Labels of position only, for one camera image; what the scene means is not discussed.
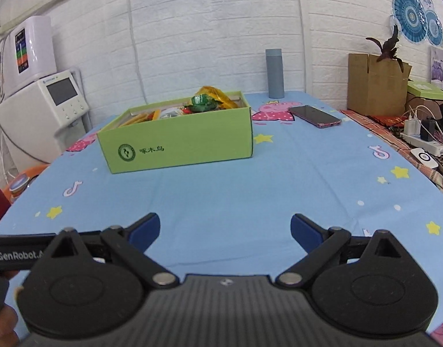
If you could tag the green candy packet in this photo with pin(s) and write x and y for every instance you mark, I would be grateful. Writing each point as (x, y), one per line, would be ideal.
(202, 103)

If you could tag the grey cylindrical bottle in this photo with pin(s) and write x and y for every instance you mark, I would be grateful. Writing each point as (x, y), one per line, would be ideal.
(274, 64)

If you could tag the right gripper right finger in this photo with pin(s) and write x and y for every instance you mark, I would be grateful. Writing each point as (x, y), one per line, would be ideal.
(360, 282)

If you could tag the brown cardboard box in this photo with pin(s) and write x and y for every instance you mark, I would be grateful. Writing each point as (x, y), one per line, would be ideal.
(376, 88)

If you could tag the dark potted plant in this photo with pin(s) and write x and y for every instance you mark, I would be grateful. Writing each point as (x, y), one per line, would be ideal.
(388, 49)

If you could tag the blue cartoon tablecloth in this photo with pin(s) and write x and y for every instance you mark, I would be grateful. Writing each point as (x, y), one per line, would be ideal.
(225, 232)

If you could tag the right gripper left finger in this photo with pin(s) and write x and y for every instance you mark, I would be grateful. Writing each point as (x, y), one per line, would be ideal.
(89, 284)

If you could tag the blue paper fan decoration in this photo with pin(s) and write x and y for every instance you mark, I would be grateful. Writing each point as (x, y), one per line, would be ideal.
(411, 17)

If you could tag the orange plastic stool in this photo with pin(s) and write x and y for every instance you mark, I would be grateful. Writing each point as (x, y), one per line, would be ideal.
(22, 181)

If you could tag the green cardboard box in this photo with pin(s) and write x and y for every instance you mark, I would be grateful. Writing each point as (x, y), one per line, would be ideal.
(153, 136)

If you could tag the white water purifier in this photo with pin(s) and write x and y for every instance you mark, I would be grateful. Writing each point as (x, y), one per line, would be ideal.
(26, 55)

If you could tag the dark smartphone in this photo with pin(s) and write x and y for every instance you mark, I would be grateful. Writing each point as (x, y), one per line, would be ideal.
(314, 116)

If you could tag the green flat box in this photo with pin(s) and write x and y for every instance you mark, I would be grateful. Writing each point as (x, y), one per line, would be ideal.
(424, 90)

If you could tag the person's left hand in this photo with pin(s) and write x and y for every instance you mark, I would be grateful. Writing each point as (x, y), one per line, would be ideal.
(8, 316)

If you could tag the white power strip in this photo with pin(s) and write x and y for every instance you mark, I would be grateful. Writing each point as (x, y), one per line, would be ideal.
(432, 147)

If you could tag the white water dispenser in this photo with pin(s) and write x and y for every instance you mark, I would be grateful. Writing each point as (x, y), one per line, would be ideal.
(42, 120)

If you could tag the large yellow snack bag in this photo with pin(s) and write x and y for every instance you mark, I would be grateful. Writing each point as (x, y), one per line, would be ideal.
(223, 101)

